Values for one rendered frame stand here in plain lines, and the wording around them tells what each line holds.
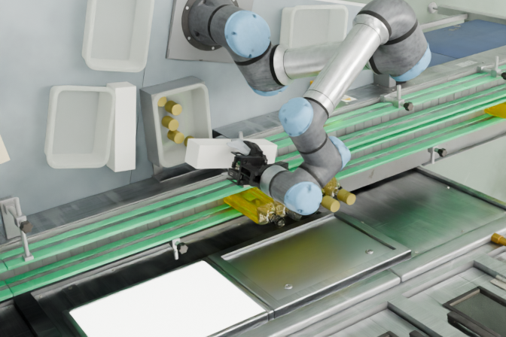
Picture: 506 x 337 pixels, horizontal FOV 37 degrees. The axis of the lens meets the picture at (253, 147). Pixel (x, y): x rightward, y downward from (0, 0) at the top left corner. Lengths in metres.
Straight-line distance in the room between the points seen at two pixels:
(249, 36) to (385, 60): 0.37
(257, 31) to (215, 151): 0.35
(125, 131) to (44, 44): 0.32
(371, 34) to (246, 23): 0.38
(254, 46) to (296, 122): 0.47
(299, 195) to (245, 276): 0.47
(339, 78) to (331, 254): 0.64
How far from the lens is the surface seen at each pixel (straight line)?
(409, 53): 1.92
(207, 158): 1.92
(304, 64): 2.06
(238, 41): 2.03
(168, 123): 2.19
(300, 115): 1.63
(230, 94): 2.35
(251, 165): 1.84
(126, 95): 2.11
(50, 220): 2.12
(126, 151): 2.16
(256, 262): 2.16
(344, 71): 1.74
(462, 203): 2.56
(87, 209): 2.15
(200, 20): 2.16
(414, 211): 2.50
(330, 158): 1.72
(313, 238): 2.27
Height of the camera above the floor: 2.67
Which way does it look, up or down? 52 degrees down
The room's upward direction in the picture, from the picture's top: 118 degrees clockwise
